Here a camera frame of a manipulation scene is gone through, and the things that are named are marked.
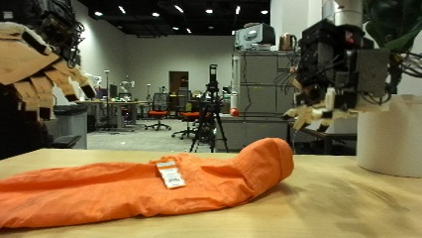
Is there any orange button shirt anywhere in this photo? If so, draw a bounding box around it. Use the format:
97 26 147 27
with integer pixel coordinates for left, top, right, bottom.
0 137 295 230

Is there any copper kettle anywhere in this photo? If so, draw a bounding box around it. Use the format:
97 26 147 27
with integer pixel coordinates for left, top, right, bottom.
278 32 298 52

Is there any tall grey cabinet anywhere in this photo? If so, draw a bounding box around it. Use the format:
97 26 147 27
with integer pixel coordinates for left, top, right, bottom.
230 50 305 118

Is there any dark side table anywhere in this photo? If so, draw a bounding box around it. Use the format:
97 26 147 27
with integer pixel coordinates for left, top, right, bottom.
286 121 356 156

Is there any green potted plant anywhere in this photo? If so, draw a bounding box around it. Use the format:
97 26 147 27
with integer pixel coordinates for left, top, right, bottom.
360 0 422 97

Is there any grey box monitor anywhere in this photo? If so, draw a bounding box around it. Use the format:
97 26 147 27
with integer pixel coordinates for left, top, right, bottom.
233 23 277 52

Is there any white round plant pot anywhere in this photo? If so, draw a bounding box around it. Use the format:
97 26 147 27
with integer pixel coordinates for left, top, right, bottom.
354 93 422 179

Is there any grey bin with dark lid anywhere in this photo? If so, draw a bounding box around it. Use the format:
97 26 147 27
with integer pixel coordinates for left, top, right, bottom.
52 104 88 151

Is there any background work desk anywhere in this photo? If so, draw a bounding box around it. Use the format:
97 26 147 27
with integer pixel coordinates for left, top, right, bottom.
76 99 149 130

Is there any low grey counter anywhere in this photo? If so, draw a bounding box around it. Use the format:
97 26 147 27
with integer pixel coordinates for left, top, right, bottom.
217 113 294 152

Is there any black chair armrest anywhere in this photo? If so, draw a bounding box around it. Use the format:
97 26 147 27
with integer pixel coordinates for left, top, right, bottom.
49 134 84 149

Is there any orange office chair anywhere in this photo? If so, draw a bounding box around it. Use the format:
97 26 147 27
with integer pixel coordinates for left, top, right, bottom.
170 90 202 140
143 92 171 132

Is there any brown door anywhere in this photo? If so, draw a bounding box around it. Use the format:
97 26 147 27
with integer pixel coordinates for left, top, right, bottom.
169 70 190 95

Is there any paper shirt tag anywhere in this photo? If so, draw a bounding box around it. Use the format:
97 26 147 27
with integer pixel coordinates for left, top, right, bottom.
155 161 187 190

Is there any black camera tripod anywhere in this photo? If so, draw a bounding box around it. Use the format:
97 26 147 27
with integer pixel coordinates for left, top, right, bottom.
189 63 229 153

